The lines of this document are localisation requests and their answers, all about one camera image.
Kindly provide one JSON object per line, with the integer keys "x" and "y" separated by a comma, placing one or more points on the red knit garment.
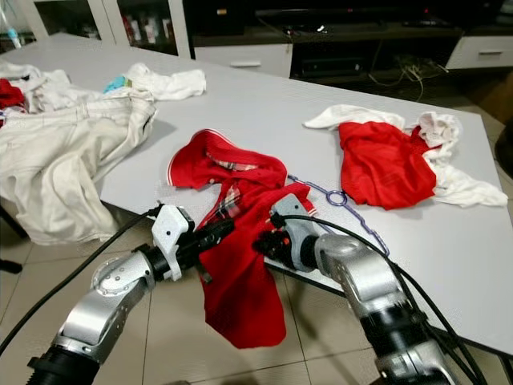
{"x": 389, "y": 164}

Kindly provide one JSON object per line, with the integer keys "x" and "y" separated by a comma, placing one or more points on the red polo shirt plaid patch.
{"x": 240, "y": 305}

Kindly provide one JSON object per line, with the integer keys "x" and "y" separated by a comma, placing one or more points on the brown chair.
{"x": 506, "y": 148}

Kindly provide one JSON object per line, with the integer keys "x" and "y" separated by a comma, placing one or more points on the white crumpled cloth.
{"x": 449, "y": 128}

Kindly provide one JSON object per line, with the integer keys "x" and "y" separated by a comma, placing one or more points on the black set-top box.
{"x": 330, "y": 67}

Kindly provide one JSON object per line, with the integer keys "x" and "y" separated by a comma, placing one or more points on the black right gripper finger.
{"x": 271, "y": 251}
{"x": 266, "y": 238}

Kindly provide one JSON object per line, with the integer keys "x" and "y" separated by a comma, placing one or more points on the red t-shirt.
{"x": 10, "y": 96}

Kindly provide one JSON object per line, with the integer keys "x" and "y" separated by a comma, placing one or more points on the red white bottle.
{"x": 168, "y": 28}

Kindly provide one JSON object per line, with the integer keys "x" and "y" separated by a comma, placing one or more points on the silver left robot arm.
{"x": 112, "y": 305}

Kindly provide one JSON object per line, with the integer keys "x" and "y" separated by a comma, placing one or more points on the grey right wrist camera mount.
{"x": 296, "y": 228}

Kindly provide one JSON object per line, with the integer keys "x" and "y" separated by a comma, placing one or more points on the white glass-door cabinet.
{"x": 184, "y": 24}

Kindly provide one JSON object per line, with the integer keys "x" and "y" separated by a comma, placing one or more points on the black television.
{"x": 357, "y": 18}

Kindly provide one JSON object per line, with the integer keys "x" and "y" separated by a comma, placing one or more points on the purple plastic hanger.
{"x": 329, "y": 197}

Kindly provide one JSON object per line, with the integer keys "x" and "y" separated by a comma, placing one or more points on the cardboard box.
{"x": 498, "y": 98}

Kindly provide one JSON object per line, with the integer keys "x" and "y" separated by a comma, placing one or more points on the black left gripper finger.
{"x": 203, "y": 271}
{"x": 216, "y": 228}

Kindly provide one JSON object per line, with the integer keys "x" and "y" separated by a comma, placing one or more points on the cream jeans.
{"x": 64, "y": 168}

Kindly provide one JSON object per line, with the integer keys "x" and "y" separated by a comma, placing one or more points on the wooden TV stand white drawer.
{"x": 244, "y": 60}

